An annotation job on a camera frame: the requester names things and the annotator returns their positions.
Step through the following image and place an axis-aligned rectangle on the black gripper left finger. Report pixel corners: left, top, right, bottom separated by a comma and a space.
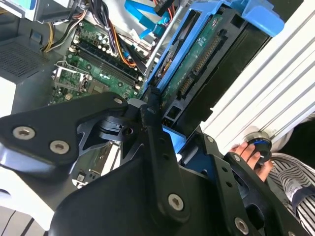
0, 86, 191, 223

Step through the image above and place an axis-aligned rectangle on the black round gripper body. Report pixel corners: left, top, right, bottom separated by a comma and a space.
48, 157, 233, 236

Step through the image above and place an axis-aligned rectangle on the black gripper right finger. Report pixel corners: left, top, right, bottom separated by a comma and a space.
201, 132, 312, 236

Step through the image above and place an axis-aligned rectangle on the round black tool blue ring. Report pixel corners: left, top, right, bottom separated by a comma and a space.
242, 131, 273, 170

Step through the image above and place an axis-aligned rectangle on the hard disk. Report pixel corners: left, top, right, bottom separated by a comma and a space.
141, 0, 286, 175

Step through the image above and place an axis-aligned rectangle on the person hand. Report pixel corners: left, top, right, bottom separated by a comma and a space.
230, 142, 274, 182

